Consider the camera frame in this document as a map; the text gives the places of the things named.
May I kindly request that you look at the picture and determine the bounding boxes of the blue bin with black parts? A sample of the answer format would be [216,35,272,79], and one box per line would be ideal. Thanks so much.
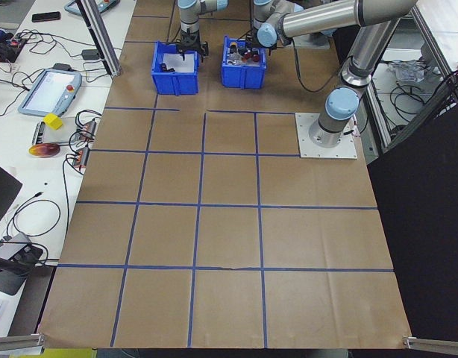
[150,40,200,96]

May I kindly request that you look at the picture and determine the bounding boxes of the black flat mat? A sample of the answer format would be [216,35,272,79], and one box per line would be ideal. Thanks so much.
[0,159,24,234]

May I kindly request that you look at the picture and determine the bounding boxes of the black frame cover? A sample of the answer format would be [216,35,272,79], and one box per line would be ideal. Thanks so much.
[366,97,458,342]
[331,14,415,101]

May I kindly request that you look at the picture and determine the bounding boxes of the yellow green item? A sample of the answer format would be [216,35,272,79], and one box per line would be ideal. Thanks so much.
[8,348,96,358]

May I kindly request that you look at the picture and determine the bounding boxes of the light blue teach pendant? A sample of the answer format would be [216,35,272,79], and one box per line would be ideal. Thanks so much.
[63,0,121,16]
[17,68,84,118]

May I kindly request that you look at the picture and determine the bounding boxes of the black circuit board with wires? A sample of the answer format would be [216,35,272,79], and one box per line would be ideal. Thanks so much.
[0,35,28,63]

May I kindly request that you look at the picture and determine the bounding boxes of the orange black cable adapter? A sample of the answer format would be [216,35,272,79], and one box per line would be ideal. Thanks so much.
[69,146,91,169]
[75,118,99,141]

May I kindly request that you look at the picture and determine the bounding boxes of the aluminium profile bar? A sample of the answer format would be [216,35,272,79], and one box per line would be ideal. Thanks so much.
[401,334,458,354]
[0,333,46,356]

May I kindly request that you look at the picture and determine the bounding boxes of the orange red disc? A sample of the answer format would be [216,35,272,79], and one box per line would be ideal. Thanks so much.
[28,144,61,160]

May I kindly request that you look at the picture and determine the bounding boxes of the long black desk cable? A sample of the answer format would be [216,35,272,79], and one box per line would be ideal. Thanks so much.
[34,151,88,268]

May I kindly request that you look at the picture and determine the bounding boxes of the coiled black cable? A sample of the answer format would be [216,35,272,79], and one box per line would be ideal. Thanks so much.
[4,192,62,239]

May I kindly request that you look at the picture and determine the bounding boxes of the silver metal frame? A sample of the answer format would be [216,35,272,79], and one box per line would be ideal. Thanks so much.
[363,0,458,154]

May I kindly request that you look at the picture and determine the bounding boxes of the white square base plate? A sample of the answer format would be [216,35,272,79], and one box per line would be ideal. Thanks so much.
[295,111,359,160]
[292,36,333,50]

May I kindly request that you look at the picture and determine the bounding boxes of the black button box device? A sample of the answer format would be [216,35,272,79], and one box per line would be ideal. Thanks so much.
[12,244,44,268]

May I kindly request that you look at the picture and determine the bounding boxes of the aluminium frame post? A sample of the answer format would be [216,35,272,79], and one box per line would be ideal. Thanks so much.
[75,0,124,78]

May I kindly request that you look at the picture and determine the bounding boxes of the white flat pad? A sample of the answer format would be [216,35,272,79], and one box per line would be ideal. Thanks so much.
[41,128,72,146]

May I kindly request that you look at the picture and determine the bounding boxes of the white side desk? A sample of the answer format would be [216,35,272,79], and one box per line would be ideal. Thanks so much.
[0,0,137,336]

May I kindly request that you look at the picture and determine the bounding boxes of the silver metal box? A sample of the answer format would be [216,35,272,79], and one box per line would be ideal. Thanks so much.
[30,121,47,146]

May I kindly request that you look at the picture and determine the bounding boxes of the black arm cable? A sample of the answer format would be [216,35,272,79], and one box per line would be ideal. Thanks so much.
[291,39,344,93]

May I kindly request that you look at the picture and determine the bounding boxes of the yellow cube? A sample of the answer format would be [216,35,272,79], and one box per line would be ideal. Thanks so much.
[42,113,63,131]

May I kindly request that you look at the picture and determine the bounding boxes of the grey hub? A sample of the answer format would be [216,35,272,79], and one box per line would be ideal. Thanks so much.
[0,233,33,264]

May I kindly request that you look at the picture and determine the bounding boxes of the tangled black desk cables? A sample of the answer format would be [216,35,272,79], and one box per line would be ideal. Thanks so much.
[10,31,114,92]

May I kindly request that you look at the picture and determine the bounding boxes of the grey desktop device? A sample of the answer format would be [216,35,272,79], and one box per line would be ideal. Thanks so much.
[0,265,28,298]

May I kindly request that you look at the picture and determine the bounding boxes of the blue bin with buttons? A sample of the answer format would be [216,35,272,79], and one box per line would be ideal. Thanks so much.
[220,35,268,90]

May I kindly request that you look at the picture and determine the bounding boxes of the crumpled white plastic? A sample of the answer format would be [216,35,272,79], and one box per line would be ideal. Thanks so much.
[387,61,426,85]

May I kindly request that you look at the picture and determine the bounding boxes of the black smartphone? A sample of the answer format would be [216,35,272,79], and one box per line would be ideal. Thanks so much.
[31,11,62,23]

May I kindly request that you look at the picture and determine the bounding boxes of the black cables in frame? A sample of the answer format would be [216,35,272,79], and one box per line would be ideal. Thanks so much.
[389,84,427,120]

